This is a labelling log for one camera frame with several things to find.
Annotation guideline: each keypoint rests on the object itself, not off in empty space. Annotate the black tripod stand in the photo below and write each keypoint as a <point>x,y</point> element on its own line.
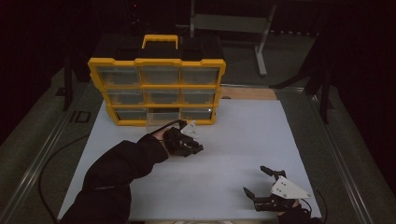
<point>325,93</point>

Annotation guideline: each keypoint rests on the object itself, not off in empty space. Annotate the person's right hand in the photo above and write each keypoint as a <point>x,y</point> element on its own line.
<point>294,211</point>

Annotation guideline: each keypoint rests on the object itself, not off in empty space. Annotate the black stand post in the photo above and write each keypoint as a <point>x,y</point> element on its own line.
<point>67,84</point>

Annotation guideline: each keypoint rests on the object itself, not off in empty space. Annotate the yellow drawer cabinet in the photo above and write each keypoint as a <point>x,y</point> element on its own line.
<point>158,62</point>

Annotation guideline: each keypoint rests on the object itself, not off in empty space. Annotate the set of clear cabinet drawers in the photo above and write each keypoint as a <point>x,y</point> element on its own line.
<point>118,76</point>

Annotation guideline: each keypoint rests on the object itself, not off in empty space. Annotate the white table sheet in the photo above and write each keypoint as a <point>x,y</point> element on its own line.
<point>218,174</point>

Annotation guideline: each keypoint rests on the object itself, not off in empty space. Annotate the clear plastic drawer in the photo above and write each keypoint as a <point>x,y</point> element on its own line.
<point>162,119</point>

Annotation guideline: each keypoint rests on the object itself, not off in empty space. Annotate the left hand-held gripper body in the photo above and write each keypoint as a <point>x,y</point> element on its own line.
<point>179,140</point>

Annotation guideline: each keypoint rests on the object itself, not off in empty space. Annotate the grey metal stand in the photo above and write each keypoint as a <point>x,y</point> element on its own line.
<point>230,23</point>

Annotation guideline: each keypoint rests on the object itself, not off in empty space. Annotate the aluminium frame rail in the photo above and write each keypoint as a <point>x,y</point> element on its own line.
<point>40,161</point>
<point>342,161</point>

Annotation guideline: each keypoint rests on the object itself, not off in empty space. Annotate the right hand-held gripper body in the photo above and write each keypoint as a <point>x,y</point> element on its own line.
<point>289,189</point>

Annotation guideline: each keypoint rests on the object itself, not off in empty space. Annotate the person's left hand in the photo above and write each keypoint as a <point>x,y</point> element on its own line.
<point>160,135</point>

